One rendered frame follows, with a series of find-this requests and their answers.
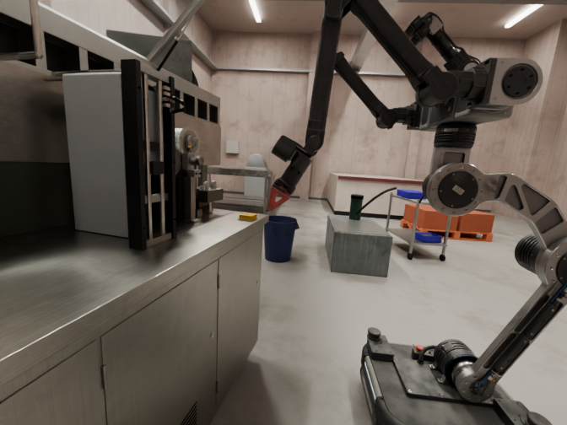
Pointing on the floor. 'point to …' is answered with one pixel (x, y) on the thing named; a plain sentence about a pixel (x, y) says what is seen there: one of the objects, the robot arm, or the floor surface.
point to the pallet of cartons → (430, 219)
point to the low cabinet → (380, 209)
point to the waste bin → (279, 238)
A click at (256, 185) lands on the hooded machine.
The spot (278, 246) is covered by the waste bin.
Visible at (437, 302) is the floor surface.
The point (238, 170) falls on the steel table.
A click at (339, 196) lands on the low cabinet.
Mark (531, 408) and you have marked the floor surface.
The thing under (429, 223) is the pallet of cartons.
